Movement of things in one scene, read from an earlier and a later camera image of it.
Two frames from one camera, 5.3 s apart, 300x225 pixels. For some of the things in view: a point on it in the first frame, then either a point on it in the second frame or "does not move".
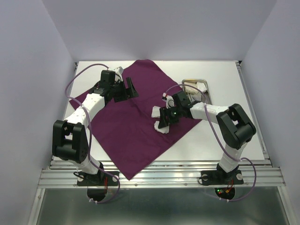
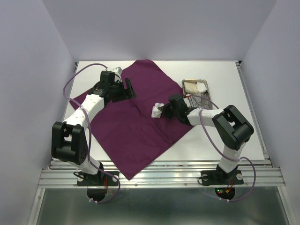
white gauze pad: (164, 130) -> (156, 112)
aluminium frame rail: (167, 173) does not move
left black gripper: (130, 92) does not move
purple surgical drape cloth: (125, 128) does not move
